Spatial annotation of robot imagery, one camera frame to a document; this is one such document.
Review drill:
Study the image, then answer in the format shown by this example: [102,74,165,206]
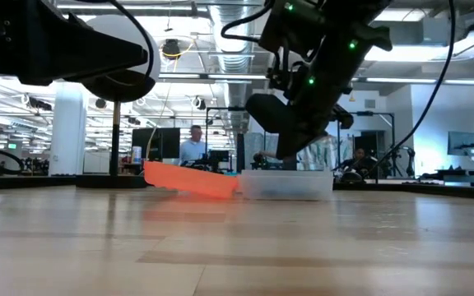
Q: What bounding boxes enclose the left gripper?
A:
[0,0,149,86]

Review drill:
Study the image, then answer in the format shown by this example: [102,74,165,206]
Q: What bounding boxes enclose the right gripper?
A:
[245,43,357,171]

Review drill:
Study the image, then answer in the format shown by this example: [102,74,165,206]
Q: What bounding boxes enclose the clear plastic supply box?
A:
[238,169,335,202]

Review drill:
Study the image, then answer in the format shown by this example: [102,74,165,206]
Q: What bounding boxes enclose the orange plastic tray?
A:
[143,160,240,201]

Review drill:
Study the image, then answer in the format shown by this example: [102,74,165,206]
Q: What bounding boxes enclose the person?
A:
[178,124,210,166]
[341,147,377,183]

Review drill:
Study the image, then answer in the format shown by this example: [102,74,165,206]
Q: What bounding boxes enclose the white pillar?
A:
[49,81,88,177]

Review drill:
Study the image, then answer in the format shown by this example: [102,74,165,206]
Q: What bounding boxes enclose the black ceiling speaker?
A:
[161,38,183,61]

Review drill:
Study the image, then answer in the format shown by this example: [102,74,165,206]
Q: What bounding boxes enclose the black monitor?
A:
[132,127,182,161]

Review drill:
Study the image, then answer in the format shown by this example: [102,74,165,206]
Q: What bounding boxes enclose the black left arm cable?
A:
[76,0,156,79]

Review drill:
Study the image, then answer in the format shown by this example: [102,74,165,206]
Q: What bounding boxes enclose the silver ventilation duct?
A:
[207,0,263,131]

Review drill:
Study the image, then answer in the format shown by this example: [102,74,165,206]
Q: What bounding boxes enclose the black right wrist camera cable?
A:
[220,0,277,43]

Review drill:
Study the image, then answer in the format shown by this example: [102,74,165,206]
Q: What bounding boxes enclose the wall mounted monitor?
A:
[447,131,474,157]

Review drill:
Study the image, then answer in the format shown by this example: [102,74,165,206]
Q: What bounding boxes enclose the long thin black cable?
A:
[368,0,457,176]

